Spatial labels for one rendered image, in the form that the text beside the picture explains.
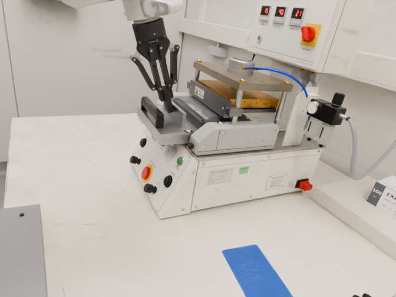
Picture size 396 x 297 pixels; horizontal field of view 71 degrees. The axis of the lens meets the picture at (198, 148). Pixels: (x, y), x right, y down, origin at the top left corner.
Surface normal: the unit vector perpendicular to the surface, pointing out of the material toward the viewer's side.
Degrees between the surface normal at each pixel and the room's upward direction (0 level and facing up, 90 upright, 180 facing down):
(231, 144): 90
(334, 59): 90
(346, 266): 0
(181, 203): 90
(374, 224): 0
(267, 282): 0
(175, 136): 90
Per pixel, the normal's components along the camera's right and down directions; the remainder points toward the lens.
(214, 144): 0.43, 0.44
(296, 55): -0.89, 0.07
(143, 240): 0.15, -0.89
